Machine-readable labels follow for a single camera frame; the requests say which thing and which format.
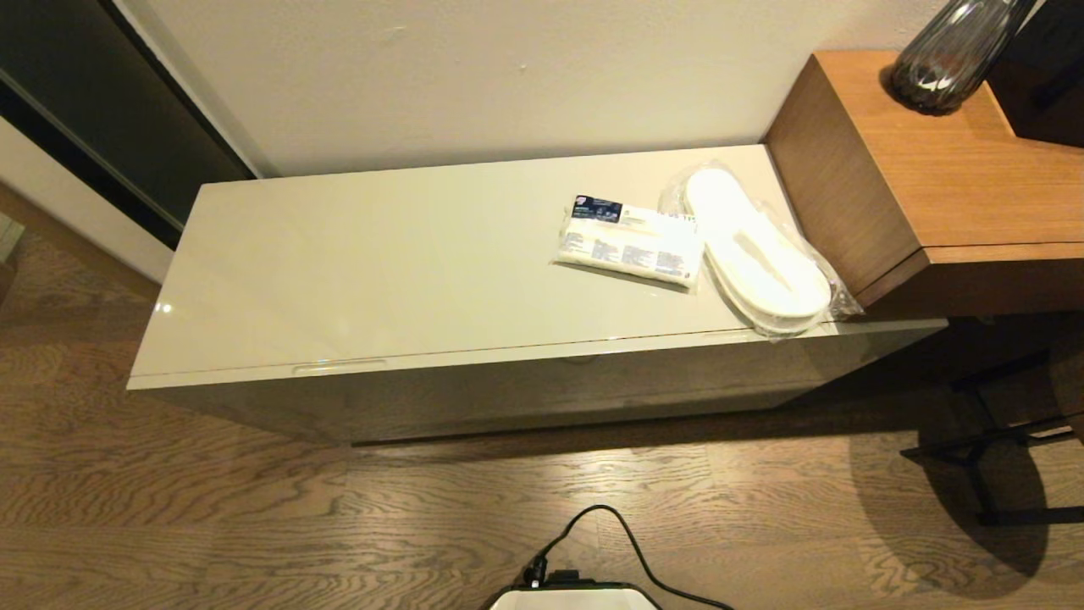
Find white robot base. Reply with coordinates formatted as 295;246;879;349
481;569;663;610

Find white tissue pack blue label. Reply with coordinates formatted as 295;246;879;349
552;193;705;293

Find bagged white slippers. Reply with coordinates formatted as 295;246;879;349
659;161;865;340

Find dark ribbed glass vase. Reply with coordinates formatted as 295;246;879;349
889;0;1038;117

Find dark sliding door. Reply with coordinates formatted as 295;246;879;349
0;0;259;251

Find brown wooden desk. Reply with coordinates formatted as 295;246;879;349
762;49;1084;321

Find black box on desk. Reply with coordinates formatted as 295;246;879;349
987;0;1084;149

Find black metal stool frame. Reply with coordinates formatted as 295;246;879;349
899;347;1084;528

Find black power cable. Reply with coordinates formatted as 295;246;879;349
525;505;736;610

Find beige glossy cabinet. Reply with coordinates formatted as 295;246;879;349
129;144;841;379

